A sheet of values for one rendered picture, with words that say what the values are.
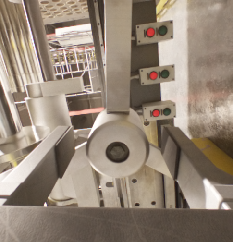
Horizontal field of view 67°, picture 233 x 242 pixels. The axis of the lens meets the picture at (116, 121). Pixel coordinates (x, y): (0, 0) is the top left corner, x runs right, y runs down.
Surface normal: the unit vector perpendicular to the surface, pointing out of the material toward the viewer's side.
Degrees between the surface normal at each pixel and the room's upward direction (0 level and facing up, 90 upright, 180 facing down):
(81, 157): 90
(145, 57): 90
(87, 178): 90
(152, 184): 90
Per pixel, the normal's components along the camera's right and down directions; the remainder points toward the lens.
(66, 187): -0.39, 0.33
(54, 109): 0.57, 0.17
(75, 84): -0.02, 0.30
